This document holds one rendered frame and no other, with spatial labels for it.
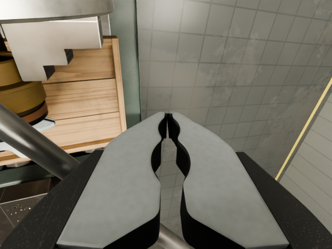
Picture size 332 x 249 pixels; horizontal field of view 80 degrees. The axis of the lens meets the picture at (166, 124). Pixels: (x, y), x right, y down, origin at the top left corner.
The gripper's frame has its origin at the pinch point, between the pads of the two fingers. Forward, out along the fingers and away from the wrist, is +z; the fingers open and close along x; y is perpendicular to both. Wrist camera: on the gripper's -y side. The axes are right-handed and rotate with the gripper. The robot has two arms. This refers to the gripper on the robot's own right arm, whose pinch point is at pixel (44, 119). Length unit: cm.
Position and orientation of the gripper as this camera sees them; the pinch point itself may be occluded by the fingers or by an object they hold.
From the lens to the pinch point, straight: 37.0
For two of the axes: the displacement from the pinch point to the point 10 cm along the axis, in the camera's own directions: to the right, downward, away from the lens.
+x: 3.2, 5.3, -7.9
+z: 9.5, -1.4, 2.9
